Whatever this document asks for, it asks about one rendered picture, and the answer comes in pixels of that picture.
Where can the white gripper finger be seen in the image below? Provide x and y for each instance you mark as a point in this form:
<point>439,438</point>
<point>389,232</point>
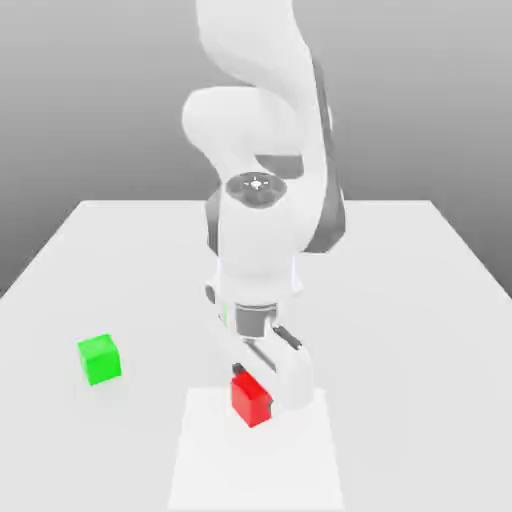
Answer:
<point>238,368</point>
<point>270,406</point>

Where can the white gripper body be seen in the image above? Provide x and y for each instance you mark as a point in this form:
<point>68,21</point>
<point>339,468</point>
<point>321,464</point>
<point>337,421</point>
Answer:
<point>294,376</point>

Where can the small red cube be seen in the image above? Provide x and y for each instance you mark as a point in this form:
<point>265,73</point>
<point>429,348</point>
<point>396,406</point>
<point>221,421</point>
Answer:
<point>250,402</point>

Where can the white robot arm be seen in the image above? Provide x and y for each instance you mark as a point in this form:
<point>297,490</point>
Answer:
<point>260,240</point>

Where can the small green cube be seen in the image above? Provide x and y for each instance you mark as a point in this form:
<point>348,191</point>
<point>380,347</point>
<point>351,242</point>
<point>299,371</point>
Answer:
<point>100,360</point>

